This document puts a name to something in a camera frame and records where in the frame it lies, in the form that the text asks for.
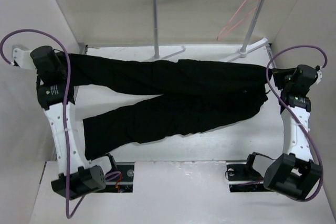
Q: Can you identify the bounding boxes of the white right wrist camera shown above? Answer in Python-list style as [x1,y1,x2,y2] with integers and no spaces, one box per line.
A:
[316,66,323,84]

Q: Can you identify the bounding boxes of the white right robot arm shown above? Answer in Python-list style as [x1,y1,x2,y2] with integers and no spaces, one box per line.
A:
[243,65,323,202]

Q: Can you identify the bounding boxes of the black trousers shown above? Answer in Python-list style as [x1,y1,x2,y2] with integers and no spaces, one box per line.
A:
[57,52,272,159]

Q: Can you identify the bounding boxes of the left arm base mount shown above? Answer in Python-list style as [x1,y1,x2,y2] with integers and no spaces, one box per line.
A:
[96,163,135,193]

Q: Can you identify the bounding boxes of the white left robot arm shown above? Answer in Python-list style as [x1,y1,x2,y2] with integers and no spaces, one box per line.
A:
[30,46,118,200]

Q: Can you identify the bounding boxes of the pink wire hanger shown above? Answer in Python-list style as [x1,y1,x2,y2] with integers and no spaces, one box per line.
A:
[216,0,260,41]

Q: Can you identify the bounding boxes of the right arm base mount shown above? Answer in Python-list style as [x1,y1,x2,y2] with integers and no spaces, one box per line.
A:
[224,161,270,193]

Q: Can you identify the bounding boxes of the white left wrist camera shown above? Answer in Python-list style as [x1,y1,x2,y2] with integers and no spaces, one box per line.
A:
[12,45,36,70]

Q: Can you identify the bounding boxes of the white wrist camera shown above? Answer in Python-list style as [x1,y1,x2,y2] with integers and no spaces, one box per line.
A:
[316,66,323,84]
[12,45,36,70]

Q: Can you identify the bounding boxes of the white clothes rack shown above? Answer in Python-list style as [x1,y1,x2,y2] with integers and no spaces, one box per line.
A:
[127,0,276,72]

